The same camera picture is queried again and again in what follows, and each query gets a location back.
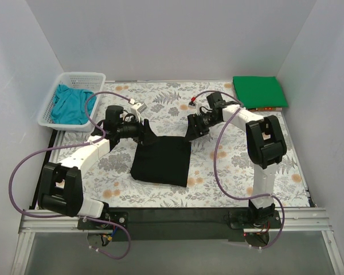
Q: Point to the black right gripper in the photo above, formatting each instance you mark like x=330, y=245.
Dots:
x=194, y=124

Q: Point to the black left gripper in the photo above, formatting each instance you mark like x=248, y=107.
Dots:
x=144, y=132

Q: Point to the black t shirt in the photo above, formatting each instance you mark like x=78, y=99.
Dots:
x=166, y=161

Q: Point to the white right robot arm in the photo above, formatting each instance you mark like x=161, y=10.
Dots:
x=265, y=145

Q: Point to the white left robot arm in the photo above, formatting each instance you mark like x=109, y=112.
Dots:
x=61, y=187

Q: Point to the floral table mat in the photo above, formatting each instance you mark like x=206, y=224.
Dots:
x=220, y=175

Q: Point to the folded green t shirt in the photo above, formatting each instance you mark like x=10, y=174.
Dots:
x=259, y=92

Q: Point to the white plastic basket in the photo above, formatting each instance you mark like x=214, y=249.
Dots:
x=91, y=81

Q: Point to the teal t shirt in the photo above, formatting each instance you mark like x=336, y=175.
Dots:
x=69, y=105

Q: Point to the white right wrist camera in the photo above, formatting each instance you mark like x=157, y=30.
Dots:
x=196, y=106

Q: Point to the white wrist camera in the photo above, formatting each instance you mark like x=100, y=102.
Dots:
x=196, y=106
x=137, y=107

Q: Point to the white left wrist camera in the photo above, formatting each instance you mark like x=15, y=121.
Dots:
x=137, y=107

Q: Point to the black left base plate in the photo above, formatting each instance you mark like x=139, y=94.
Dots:
x=114, y=219

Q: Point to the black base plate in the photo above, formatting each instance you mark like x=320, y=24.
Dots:
x=240, y=218
x=114, y=219

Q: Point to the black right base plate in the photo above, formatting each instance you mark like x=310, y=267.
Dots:
x=240, y=218

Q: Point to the aluminium frame rail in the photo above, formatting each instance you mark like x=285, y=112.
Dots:
x=180, y=241

